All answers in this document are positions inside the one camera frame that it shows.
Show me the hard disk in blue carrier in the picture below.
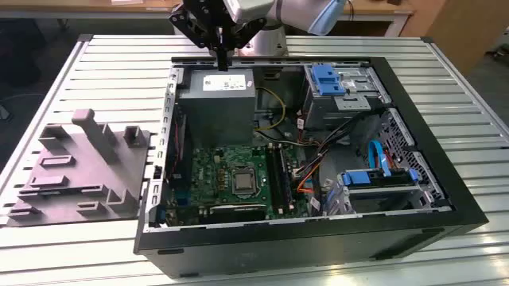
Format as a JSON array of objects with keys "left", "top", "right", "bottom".
[{"left": 341, "top": 168, "right": 420, "bottom": 188}]

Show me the blue flat data wire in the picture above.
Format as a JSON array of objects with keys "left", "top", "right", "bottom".
[{"left": 369, "top": 139, "right": 395, "bottom": 177}]

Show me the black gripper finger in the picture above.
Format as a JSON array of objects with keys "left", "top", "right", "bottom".
[
  {"left": 222, "top": 18, "right": 268, "bottom": 72},
  {"left": 167, "top": 7, "right": 224, "bottom": 72}
]

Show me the metal drive cage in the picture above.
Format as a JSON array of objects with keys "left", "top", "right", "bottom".
[{"left": 304, "top": 62, "right": 393, "bottom": 129}]

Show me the wooden desk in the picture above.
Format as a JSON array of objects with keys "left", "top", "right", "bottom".
[{"left": 0, "top": 0, "right": 415, "bottom": 38}]

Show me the blue plastic drive latch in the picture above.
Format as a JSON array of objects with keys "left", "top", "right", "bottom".
[{"left": 312, "top": 64, "right": 346, "bottom": 97}]

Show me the black cable bundle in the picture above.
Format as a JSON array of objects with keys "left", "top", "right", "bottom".
[{"left": 294, "top": 110, "right": 383, "bottom": 176}]

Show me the wooden cabinet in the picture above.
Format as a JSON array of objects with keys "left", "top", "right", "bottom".
[{"left": 409, "top": 0, "right": 509, "bottom": 77}]

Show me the grey power supply unit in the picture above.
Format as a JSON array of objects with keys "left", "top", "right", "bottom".
[{"left": 177, "top": 69, "right": 258, "bottom": 147}]

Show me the orange red wire bundle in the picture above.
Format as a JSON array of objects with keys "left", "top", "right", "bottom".
[{"left": 296, "top": 171, "right": 320, "bottom": 194}]

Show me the metal CPU socket cover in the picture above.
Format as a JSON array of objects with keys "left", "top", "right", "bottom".
[{"left": 229, "top": 166, "right": 261, "bottom": 200}]

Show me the metal disk bay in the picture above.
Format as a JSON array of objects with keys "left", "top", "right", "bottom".
[{"left": 337, "top": 178, "right": 455, "bottom": 215}]

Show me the black graphics card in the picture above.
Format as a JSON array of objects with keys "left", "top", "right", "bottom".
[{"left": 201, "top": 204, "right": 269, "bottom": 224}]

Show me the black open PC case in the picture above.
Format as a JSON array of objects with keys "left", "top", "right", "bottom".
[{"left": 133, "top": 55, "right": 489, "bottom": 279}]

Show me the office chair base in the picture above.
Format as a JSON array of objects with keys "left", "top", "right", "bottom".
[{"left": 485, "top": 44, "right": 509, "bottom": 62}]

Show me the grey plastic parts rack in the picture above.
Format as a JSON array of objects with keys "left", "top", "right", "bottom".
[{"left": 0, "top": 108, "right": 154, "bottom": 229}]

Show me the silver CPU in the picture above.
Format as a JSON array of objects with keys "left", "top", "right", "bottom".
[{"left": 233, "top": 172, "right": 256, "bottom": 191}]

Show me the green motherboard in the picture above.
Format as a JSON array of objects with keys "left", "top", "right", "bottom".
[{"left": 170, "top": 144, "right": 316, "bottom": 223}]

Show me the yellow wire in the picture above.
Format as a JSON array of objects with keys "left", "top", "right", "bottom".
[{"left": 254, "top": 86, "right": 288, "bottom": 130}]

